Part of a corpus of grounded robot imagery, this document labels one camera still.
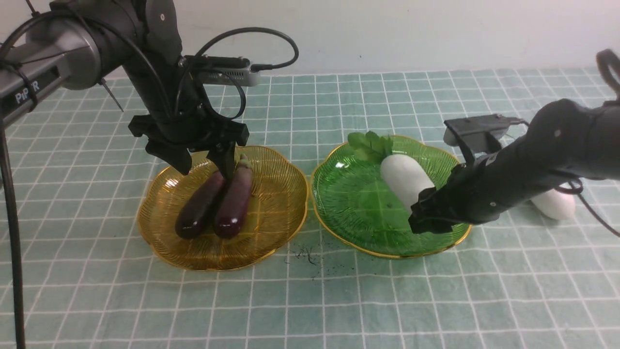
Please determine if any white radish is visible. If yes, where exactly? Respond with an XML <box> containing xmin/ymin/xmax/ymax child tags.
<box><xmin>347</xmin><ymin>131</ymin><xmax>435</xmax><ymax>214</ymax></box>
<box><xmin>530</xmin><ymin>190</ymin><xmax>576</xmax><ymax>221</ymax></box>

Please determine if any purple eggplant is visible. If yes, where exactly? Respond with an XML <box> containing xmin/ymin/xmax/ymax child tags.
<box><xmin>175</xmin><ymin>171</ymin><xmax>226</xmax><ymax>240</ymax></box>
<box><xmin>214</xmin><ymin>153</ymin><xmax>254</xmax><ymax>239</ymax></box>

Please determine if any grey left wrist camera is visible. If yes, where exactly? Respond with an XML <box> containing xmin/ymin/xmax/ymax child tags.
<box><xmin>184</xmin><ymin>55</ymin><xmax>261</xmax><ymax>88</ymax></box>

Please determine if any amber plastic plate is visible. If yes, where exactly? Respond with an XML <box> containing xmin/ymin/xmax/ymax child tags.
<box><xmin>137</xmin><ymin>145</ymin><xmax>310</xmax><ymax>271</ymax></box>

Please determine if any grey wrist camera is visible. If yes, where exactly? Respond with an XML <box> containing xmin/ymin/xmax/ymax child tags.
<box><xmin>184</xmin><ymin>55</ymin><xmax>261</xmax><ymax>88</ymax></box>
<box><xmin>443</xmin><ymin>113</ymin><xmax>529</xmax><ymax>165</ymax></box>

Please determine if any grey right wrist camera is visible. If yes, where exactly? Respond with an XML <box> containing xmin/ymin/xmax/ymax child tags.
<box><xmin>443</xmin><ymin>113</ymin><xmax>529</xmax><ymax>165</ymax></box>

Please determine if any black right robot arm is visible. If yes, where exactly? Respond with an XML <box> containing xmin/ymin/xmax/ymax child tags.
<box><xmin>409</xmin><ymin>99</ymin><xmax>620</xmax><ymax>234</ymax></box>

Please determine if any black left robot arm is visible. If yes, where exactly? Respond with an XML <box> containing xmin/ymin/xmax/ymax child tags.
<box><xmin>1</xmin><ymin>0</ymin><xmax>249</xmax><ymax>178</ymax></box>

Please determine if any green checkered tablecloth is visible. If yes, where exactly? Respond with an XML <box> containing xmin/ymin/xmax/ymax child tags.
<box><xmin>6</xmin><ymin>68</ymin><xmax>619</xmax><ymax>349</ymax></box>

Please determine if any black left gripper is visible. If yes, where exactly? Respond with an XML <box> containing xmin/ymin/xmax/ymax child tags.
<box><xmin>128</xmin><ymin>104</ymin><xmax>249</xmax><ymax>180</ymax></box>

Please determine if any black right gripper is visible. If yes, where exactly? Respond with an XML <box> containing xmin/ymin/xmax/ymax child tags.
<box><xmin>409</xmin><ymin>187</ymin><xmax>473</xmax><ymax>235</ymax></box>

